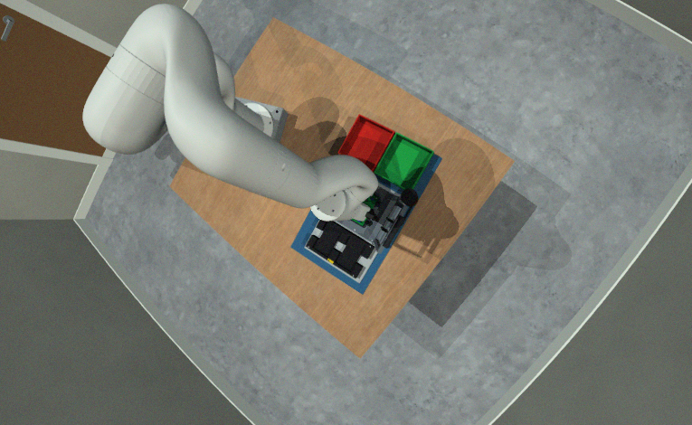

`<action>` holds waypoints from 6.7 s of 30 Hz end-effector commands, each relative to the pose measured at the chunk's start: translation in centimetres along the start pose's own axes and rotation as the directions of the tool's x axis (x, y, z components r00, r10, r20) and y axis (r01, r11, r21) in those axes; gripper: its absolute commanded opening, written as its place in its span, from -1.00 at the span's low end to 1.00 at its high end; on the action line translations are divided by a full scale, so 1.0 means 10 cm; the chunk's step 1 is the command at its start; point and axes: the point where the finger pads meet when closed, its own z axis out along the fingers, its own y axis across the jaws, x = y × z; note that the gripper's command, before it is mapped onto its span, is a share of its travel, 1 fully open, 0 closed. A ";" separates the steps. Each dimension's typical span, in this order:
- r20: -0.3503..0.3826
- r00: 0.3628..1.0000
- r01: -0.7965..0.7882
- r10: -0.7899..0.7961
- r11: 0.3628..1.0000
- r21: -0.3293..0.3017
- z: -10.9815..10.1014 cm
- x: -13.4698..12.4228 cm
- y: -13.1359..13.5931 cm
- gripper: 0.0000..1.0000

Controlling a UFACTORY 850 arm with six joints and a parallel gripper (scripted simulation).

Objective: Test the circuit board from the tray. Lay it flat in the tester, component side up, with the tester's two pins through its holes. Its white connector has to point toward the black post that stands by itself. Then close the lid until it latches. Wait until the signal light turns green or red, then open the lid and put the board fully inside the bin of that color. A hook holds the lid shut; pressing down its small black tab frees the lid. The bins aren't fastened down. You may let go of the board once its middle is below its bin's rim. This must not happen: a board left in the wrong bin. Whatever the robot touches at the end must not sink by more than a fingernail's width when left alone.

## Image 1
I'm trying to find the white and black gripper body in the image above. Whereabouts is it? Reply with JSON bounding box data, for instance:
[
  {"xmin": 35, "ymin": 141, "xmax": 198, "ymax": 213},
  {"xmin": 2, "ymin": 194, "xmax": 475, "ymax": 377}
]
[{"xmin": 353, "ymin": 203, "xmax": 371, "ymax": 222}]

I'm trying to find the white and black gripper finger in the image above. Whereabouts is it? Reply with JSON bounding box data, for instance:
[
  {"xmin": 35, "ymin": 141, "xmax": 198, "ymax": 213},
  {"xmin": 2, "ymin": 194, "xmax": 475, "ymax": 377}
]
[{"xmin": 365, "ymin": 209, "xmax": 379, "ymax": 222}]

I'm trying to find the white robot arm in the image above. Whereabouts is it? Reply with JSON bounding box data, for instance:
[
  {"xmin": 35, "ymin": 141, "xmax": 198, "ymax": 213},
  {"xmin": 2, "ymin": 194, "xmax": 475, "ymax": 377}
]
[{"xmin": 82, "ymin": 4, "xmax": 378, "ymax": 222}]

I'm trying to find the green bin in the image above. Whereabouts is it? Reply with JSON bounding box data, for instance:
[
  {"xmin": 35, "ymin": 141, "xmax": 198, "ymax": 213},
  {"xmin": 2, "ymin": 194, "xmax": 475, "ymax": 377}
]
[{"xmin": 374, "ymin": 132, "xmax": 434, "ymax": 190}]

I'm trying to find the red open-top bin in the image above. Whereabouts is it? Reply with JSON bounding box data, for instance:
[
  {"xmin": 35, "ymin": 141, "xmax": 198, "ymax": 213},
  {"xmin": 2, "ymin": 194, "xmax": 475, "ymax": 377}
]
[{"xmin": 338, "ymin": 114, "xmax": 395, "ymax": 172}]

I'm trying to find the green circuit board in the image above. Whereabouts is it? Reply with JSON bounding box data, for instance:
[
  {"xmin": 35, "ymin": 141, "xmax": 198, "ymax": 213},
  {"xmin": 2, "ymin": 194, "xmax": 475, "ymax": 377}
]
[{"xmin": 351, "ymin": 195, "xmax": 379, "ymax": 226}]

